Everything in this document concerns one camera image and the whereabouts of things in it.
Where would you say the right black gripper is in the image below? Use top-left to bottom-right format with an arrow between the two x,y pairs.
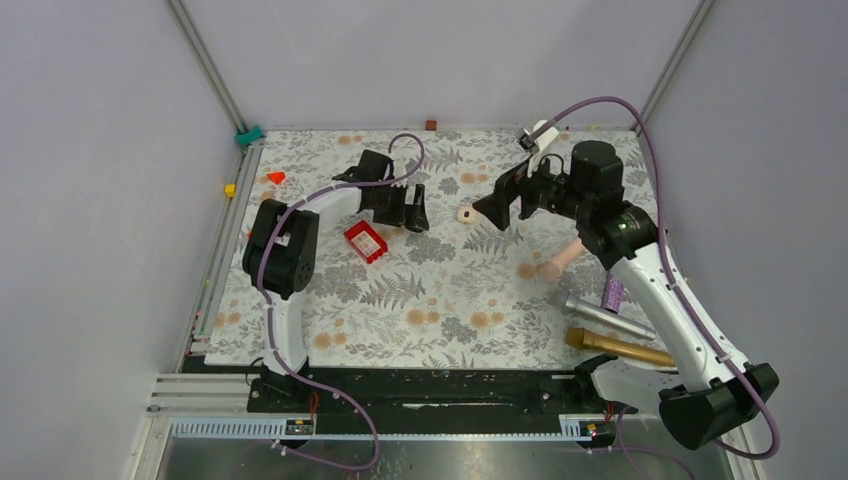
473,143 -> 592,231

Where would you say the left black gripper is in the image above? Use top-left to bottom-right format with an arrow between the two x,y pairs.
372,181 -> 427,229

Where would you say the beige earbud charging case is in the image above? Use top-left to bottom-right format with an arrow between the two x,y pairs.
456,206 -> 478,225

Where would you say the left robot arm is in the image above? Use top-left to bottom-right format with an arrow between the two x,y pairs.
242,150 -> 429,411

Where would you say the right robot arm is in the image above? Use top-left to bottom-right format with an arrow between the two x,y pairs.
472,140 -> 779,450

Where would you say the floral patterned mat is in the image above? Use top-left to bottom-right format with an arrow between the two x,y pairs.
205,129 -> 707,372

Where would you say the red plastic basket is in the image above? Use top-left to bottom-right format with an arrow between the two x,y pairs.
343,220 -> 388,264

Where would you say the pink toy microphone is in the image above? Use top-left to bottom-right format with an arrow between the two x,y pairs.
538,239 -> 586,282

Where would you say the silver microphone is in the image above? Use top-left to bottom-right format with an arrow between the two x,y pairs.
551,292 -> 657,341

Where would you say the orange triangle block upper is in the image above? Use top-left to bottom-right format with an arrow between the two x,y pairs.
266,171 -> 286,185

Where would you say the purple glitter microphone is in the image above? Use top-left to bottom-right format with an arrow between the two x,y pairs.
601,272 -> 625,313

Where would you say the gold microphone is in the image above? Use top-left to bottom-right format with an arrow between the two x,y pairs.
565,327 -> 676,368

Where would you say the teal block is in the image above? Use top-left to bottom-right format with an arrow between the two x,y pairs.
234,125 -> 265,148

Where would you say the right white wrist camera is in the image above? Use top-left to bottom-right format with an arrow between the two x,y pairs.
518,120 -> 560,178

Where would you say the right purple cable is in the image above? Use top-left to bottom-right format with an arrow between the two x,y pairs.
529,96 -> 783,480

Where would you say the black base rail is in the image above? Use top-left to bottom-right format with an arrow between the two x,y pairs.
182,354 -> 637,439

